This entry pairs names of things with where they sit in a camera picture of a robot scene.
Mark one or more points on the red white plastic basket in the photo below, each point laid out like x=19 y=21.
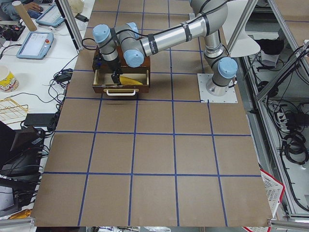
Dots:
x=274 y=191

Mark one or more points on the gold wire rack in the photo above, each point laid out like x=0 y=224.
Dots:
x=12 y=112

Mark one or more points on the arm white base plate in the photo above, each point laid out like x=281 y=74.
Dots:
x=210 y=93

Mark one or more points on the aluminium frame structure right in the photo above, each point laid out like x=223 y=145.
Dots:
x=277 y=100

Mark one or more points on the white lamp shade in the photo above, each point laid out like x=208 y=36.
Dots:
x=239 y=44

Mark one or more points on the blue teach pendant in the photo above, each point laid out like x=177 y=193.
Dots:
x=36 y=45
x=51 y=17

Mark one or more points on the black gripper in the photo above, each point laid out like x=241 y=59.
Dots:
x=112 y=65

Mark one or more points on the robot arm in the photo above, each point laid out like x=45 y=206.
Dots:
x=210 y=16

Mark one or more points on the dark wooden drawer cabinet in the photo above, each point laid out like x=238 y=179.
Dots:
x=144 y=64

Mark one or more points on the orange screwdriver handle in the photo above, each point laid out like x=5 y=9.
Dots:
x=22 y=214

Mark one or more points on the aluminium frame post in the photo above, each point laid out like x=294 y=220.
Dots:
x=66 y=13

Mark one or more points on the blue teach pendant far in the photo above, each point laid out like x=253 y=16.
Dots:
x=51 y=17

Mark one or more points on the cardboard tube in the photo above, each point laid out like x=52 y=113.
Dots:
x=22 y=11

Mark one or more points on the blue teach pendant near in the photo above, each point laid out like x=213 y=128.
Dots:
x=36 y=45

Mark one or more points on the paper popcorn cup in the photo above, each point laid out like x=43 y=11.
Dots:
x=8 y=82

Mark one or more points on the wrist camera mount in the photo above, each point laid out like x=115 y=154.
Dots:
x=97 y=62

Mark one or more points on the yellow corn cob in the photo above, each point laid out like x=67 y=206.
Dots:
x=129 y=81

